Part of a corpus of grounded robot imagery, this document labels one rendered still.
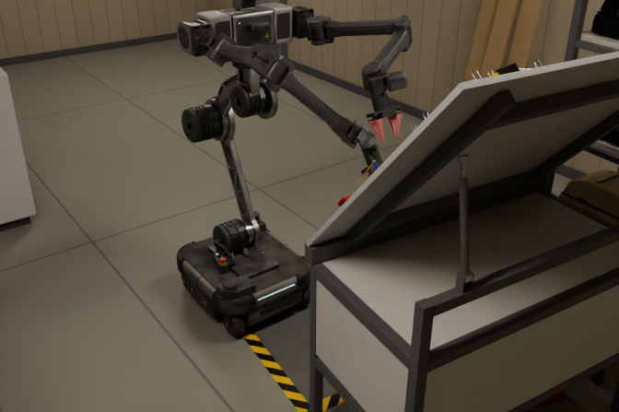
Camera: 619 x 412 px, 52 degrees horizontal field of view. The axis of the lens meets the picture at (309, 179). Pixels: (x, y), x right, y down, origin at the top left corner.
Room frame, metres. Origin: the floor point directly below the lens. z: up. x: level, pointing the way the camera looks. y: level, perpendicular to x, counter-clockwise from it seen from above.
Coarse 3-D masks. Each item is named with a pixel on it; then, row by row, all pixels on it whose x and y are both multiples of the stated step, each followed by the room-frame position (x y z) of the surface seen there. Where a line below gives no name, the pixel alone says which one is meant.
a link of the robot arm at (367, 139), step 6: (360, 126) 2.15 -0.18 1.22; (360, 132) 2.07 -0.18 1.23; (366, 132) 2.06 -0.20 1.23; (342, 138) 2.14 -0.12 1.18; (360, 138) 2.05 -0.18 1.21; (366, 138) 2.05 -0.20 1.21; (372, 138) 2.05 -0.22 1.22; (348, 144) 2.12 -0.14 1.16; (354, 144) 2.12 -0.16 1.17; (360, 144) 2.06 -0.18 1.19; (366, 144) 2.04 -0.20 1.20; (372, 144) 2.04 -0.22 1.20
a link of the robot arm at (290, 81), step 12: (288, 72) 2.07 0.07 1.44; (264, 84) 2.05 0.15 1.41; (276, 84) 2.05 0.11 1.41; (288, 84) 2.05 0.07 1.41; (300, 84) 2.08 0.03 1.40; (300, 96) 2.07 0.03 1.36; (312, 96) 2.09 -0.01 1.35; (312, 108) 2.08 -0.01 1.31; (324, 108) 2.10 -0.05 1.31; (324, 120) 2.11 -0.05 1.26; (336, 120) 2.11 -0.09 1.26; (348, 120) 2.13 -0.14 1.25; (336, 132) 2.12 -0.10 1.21; (348, 132) 2.13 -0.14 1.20
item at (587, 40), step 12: (576, 0) 2.56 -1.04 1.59; (588, 0) 2.55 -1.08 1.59; (576, 12) 2.55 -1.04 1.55; (576, 24) 2.54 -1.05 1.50; (576, 36) 2.53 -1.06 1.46; (588, 36) 2.52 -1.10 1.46; (600, 36) 2.52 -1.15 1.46; (576, 48) 2.54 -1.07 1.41; (588, 48) 2.48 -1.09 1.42; (600, 48) 2.43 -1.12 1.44; (612, 48) 2.42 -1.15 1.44; (564, 60) 2.56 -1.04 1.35; (600, 144) 2.39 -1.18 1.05; (612, 144) 2.38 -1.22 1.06; (600, 156) 2.35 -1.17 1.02; (612, 156) 2.30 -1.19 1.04; (552, 180) 2.54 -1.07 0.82; (600, 372) 2.15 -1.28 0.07; (600, 384) 2.15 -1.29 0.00
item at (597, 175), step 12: (576, 180) 2.51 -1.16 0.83; (588, 180) 2.48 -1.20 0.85; (600, 180) 2.47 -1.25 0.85; (612, 180) 2.48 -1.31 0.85; (564, 192) 2.54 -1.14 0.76; (576, 192) 2.49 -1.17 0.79; (588, 192) 2.44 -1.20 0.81; (600, 192) 2.40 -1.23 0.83; (612, 192) 2.37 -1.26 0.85; (576, 204) 2.48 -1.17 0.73; (588, 204) 2.44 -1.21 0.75; (600, 204) 2.39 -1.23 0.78; (612, 204) 2.35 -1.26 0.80; (600, 216) 2.38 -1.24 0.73; (612, 216) 2.34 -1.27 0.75
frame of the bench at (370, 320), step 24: (312, 288) 1.88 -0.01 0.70; (336, 288) 1.75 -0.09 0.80; (576, 288) 1.75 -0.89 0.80; (600, 288) 1.78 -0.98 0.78; (312, 312) 1.88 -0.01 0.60; (360, 312) 1.62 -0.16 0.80; (528, 312) 1.63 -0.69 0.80; (552, 312) 1.66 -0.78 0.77; (312, 336) 1.88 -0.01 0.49; (384, 336) 1.52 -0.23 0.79; (480, 336) 1.51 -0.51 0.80; (504, 336) 1.55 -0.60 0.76; (312, 360) 1.88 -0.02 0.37; (408, 360) 1.42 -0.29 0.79; (432, 360) 1.41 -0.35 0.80; (312, 384) 1.88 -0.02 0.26; (336, 384) 1.73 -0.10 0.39; (408, 384) 1.41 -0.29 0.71; (312, 408) 1.87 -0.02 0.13; (360, 408) 1.61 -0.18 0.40; (408, 408) 1.40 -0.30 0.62; (528, 408) 1.65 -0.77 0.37
